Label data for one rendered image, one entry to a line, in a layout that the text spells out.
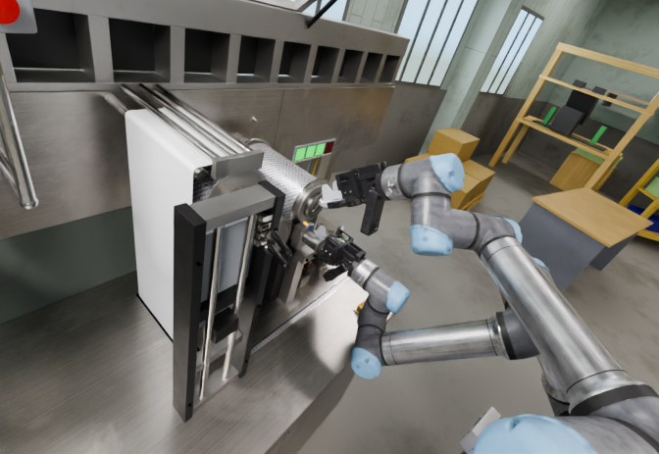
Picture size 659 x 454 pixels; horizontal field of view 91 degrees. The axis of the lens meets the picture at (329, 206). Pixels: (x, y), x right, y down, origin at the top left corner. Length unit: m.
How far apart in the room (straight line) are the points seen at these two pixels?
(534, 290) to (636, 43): 7.72
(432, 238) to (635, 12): 7.85
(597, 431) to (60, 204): 0.96
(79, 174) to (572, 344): 0.95
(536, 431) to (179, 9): 0.90
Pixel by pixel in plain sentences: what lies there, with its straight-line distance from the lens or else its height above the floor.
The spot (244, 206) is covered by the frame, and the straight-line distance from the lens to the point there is 0.48.
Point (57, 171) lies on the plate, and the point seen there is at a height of 1.28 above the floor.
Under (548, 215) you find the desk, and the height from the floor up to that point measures 0.64.
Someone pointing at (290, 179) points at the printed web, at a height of 1.30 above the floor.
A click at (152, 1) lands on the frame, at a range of 0.84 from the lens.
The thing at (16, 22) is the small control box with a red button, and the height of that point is 1.62.
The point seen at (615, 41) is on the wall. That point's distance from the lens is 8.27.
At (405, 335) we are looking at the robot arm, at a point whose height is 1.11.
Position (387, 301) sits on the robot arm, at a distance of 0.88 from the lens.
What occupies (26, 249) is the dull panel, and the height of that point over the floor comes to 1.09.
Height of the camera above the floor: 1.72
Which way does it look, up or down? 32 degrees down
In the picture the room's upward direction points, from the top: 18 degrees clockwise
